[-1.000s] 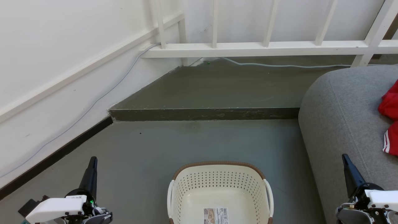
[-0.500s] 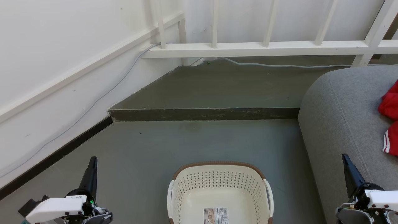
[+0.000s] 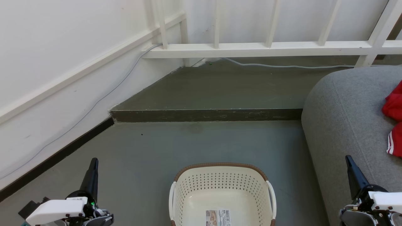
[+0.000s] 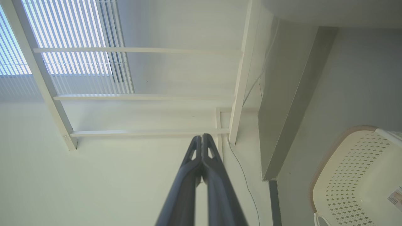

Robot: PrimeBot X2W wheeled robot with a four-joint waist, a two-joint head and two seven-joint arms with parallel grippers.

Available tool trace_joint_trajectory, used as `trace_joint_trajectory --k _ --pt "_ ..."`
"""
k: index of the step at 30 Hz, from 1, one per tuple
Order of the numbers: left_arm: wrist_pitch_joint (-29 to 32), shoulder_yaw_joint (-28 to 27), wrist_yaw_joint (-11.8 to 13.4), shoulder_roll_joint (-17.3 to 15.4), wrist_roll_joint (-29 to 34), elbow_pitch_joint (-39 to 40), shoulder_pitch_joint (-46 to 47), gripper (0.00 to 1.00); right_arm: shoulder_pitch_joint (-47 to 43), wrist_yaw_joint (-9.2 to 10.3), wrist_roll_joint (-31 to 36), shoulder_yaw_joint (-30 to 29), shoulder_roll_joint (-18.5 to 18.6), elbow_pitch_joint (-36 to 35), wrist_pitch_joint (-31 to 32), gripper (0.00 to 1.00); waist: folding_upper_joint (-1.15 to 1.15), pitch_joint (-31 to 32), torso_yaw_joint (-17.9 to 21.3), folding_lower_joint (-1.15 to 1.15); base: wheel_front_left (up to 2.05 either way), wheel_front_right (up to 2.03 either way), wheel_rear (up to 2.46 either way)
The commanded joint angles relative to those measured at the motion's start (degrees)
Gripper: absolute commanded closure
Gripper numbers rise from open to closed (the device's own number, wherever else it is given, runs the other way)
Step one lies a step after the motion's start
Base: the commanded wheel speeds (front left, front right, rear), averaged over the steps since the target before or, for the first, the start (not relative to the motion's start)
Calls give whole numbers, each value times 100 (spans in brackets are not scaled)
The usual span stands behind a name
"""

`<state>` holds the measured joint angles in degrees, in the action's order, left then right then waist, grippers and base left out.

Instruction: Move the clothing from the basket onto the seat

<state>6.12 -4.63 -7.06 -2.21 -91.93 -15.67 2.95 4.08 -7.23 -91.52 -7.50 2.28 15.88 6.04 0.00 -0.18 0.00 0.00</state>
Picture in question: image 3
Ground cream perforated laundry basket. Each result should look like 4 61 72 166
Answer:
169 162 277 226

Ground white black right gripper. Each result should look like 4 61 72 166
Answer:
345 155 402 214

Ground grey fabric sofa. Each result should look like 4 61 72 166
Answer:
301 65 402 226

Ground black baseboard strip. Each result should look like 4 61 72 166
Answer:
0 117 115 202

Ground white wooden railing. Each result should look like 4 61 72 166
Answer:
141 0 402 68

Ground red garment with white stripes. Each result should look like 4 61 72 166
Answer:
382 80 402 158

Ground paper barcode label sticker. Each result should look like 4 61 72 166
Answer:
205 209 232 226

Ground thin grey cable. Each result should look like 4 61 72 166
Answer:
0 43 357 180

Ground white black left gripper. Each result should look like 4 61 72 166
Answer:
26 158 99 226

